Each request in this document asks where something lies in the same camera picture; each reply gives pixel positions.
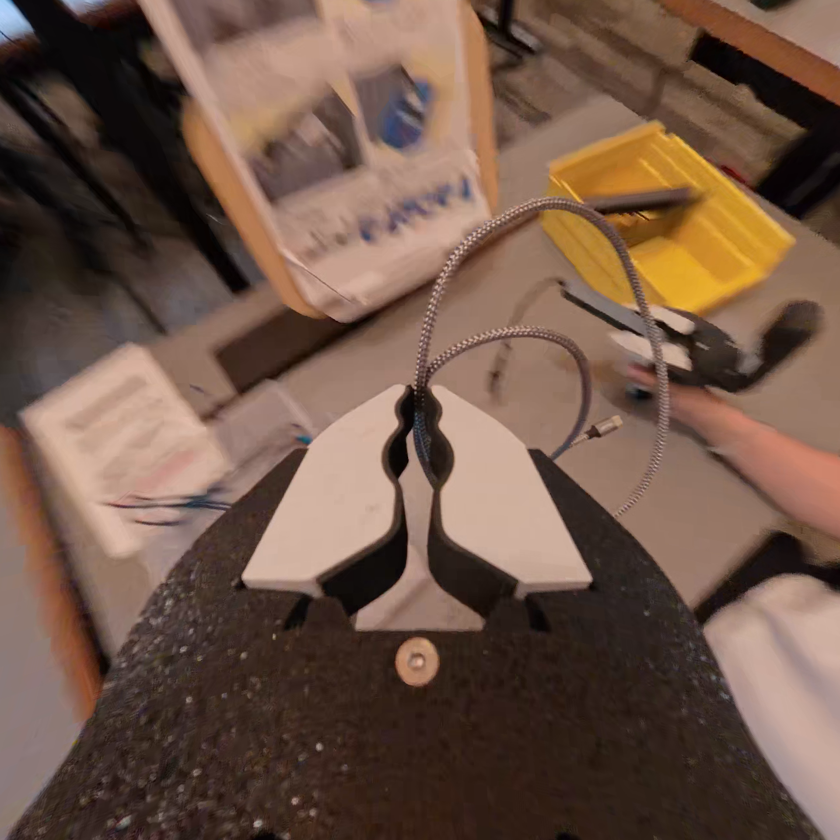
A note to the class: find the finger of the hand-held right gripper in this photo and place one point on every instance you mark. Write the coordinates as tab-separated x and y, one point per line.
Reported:
673	321
649	351

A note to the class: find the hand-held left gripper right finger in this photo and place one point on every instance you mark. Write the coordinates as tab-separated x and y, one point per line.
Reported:
505	512

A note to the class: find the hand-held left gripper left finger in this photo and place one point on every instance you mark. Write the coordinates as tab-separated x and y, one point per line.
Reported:
334	512

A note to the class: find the yellow plastic bin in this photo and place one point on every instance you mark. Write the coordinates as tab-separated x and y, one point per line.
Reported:
695	262

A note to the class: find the clear plastic bin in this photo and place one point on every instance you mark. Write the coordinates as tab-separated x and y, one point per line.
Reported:
262	420

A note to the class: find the person's right forearm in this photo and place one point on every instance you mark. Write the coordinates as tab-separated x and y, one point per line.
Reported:
787	469

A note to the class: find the person's right hand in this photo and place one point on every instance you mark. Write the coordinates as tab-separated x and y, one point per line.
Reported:
682	397

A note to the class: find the white laminated checklist sheet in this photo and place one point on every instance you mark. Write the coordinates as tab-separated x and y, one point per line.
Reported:
118	420

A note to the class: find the grey desk with wood edge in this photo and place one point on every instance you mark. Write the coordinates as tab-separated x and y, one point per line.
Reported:
787	33

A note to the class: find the printed instruction sheet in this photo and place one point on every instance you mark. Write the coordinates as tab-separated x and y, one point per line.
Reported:
367	197

